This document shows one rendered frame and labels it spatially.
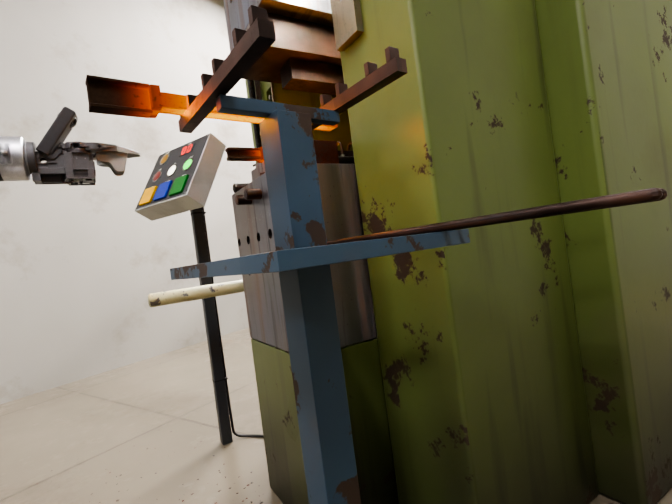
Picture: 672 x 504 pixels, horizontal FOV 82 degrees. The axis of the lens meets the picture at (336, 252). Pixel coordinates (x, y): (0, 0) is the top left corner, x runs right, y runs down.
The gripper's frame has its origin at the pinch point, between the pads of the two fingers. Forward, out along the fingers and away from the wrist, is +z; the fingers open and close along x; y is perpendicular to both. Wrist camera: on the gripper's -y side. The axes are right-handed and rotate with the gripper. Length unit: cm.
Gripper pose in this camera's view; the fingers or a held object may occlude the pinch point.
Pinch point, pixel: (133, 151)
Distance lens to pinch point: 106.7
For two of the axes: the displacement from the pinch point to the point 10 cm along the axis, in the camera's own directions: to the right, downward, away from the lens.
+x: 5.1, -0.7, -8.6
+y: 1.3, 9.9, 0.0
